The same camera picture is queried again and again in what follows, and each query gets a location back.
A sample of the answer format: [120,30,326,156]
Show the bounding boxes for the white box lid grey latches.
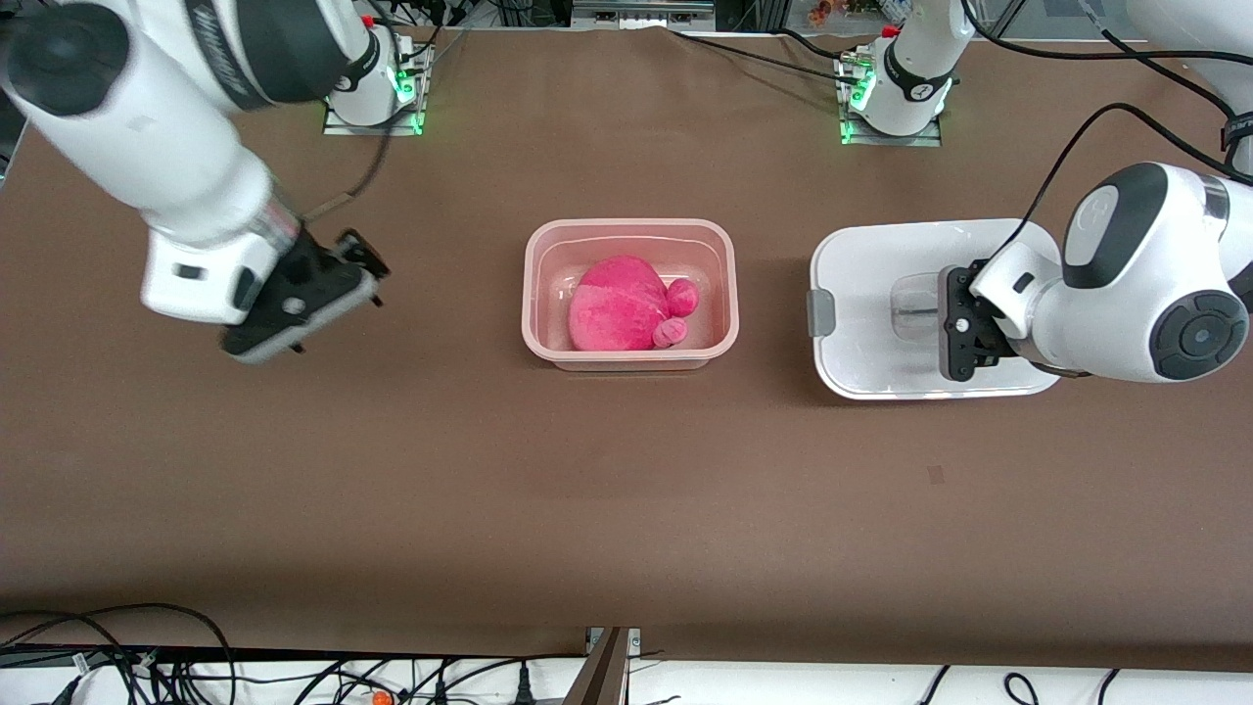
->
[808,218,1064,401]

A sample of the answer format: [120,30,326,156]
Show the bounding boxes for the pink plush toy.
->
[568,256,701,353]

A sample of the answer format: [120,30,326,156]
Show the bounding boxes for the translucent pink plastic box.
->
[522,218,740,372]

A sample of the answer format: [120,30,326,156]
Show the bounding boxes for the brown table cover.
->
[0,22,1253,673]

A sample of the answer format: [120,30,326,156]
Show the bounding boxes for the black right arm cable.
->
[302,96,394,222]

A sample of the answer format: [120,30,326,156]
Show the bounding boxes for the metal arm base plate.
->
[322,44,433,137]
[839,54,944,149]

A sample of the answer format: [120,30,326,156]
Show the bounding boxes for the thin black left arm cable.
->
[982,102,1253,267]

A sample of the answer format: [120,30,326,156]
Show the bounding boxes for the thin cables at arm base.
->
[390,18,473,71]

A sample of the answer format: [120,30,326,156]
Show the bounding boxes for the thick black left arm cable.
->
[963,0,1253,148]

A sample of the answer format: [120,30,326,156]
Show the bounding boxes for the black cable on table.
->
[771,27,862,66]
[670,27,855,83]

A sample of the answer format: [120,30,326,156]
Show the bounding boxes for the large black looped cable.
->
[0,601,239,705]

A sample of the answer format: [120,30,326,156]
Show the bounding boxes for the long black cable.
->
[292,652,590,705]

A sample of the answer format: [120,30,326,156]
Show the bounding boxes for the black curved cable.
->
[0,615,138,705]

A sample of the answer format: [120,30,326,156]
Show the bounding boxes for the aluminium frame post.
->
[562,627,643,705]

